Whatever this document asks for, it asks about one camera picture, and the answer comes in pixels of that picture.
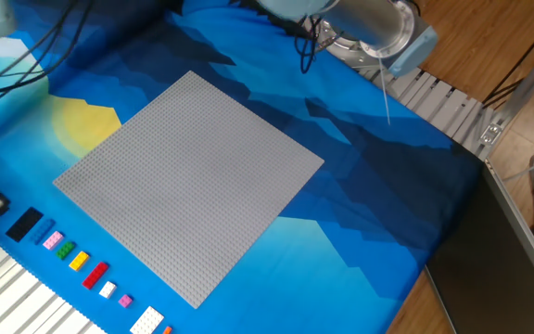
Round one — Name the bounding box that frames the small white Lego brick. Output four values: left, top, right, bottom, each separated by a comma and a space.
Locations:
98, 280, 118, 300

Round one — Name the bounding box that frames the pink Lego brick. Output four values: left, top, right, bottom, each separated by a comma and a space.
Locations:
42, 230, 65, 251

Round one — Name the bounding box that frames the blue Lego brick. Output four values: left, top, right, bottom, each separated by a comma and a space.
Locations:
29, 217, 57, 246

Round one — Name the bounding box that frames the yellow Lego brick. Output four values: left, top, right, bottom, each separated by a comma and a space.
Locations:
68, 250, 91, 273

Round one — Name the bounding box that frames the aluminium beam with corner bracket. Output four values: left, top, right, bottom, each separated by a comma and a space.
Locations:
477, 30, 534, 161

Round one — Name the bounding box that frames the black floor cable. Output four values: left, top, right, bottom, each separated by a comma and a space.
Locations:
481, 8, 534, 108

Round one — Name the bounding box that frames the dark panel with metal frame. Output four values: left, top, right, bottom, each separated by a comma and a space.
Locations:
424, 159, 534, 334

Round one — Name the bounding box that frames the blue mountain print cloth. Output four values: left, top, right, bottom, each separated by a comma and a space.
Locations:
0, 0, 484, 334

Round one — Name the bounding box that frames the large white Lego plate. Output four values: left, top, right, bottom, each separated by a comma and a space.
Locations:
129, 305, 166, 334

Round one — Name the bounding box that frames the black looped cable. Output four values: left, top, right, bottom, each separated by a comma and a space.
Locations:
293, 13, 337, 75

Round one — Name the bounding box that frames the green Lego brick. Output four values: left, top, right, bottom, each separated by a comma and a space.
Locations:
55, 240, 77, 262

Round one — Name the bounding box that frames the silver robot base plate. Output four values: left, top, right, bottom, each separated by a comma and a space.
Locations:
315, 18, 388, 71

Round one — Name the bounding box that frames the red Lego brick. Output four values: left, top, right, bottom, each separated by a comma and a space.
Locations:
81, 261, 110, 291

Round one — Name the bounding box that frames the large grey Lego baseplate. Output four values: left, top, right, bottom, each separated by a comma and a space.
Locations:
52, 70, 325, 310

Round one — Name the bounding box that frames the black Lego plate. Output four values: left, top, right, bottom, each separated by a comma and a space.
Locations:
5, 206, 45, 243

